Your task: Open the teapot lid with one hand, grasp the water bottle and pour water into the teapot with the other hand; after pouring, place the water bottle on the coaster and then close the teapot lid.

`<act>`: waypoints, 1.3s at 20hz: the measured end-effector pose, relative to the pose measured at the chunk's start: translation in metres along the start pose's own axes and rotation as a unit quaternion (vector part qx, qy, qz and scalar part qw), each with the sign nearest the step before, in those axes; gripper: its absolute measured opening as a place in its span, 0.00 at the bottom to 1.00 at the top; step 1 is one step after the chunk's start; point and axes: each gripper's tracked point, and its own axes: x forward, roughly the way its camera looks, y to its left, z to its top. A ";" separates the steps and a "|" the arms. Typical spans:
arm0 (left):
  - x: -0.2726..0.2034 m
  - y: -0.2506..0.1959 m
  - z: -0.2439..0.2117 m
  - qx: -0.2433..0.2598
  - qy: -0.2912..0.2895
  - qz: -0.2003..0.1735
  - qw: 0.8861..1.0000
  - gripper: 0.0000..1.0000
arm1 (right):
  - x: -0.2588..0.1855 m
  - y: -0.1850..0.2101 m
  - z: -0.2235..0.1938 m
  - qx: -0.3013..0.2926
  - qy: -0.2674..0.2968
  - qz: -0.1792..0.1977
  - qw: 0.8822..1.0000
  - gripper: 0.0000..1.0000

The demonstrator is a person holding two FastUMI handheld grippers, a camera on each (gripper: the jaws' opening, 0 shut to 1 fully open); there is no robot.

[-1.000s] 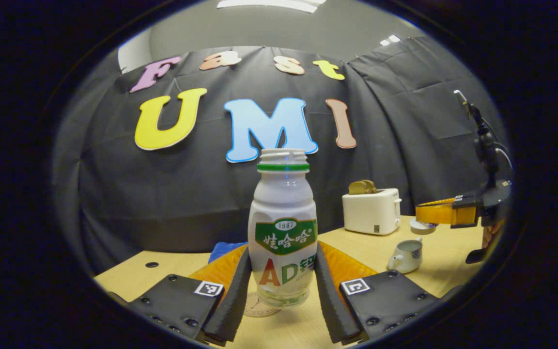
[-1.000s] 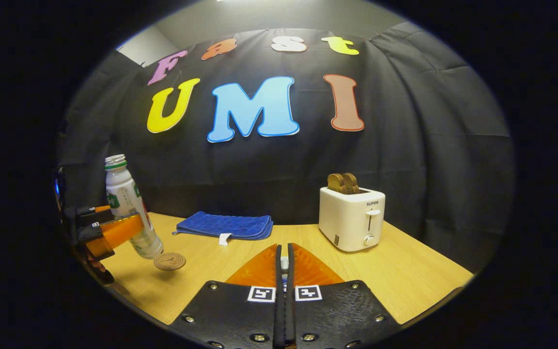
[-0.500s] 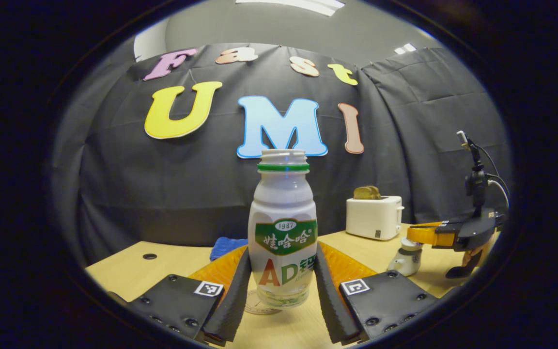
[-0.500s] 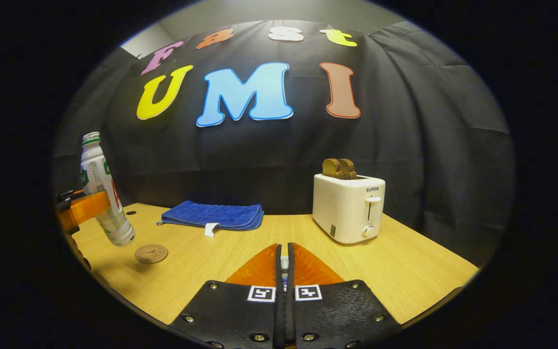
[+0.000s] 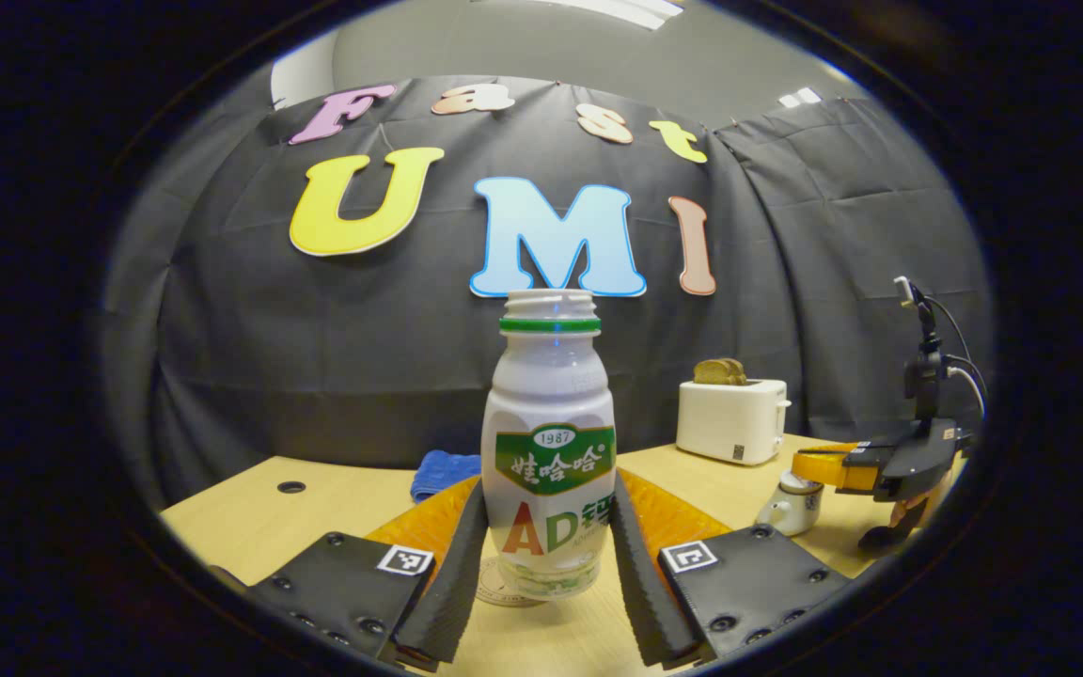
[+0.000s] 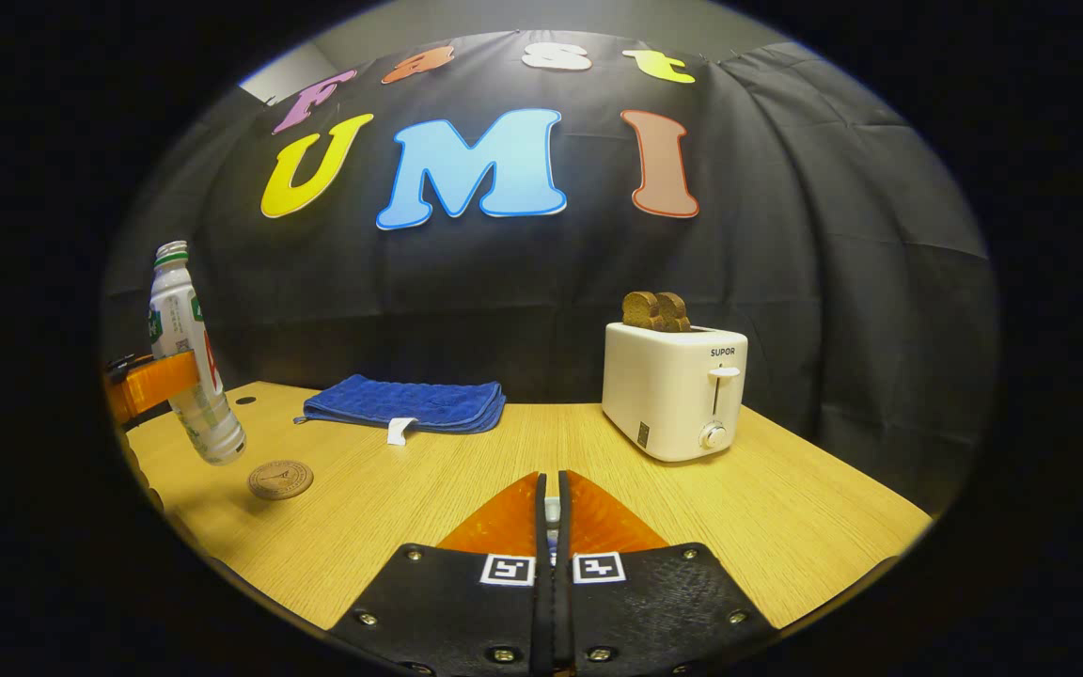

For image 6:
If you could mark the white plastic water bottle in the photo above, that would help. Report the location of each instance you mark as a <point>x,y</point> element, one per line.
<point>175,320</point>

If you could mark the white toaster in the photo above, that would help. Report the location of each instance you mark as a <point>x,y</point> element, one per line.
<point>668,395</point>

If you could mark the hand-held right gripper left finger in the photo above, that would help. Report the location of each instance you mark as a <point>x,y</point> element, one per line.
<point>539,602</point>

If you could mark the brown toast slice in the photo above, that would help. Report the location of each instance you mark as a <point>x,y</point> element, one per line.
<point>640,310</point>
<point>675,312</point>

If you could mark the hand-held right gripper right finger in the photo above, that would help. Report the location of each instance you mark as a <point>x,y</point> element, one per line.
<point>564,602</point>

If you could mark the folded blue towel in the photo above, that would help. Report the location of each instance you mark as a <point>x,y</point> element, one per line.
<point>410,402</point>

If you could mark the round wooden coaster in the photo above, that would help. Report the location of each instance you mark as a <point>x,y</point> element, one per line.
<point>280,480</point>

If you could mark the white teacup lid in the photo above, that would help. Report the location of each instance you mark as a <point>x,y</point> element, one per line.
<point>552,511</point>

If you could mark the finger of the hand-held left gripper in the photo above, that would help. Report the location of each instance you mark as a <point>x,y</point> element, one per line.
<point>161,376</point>

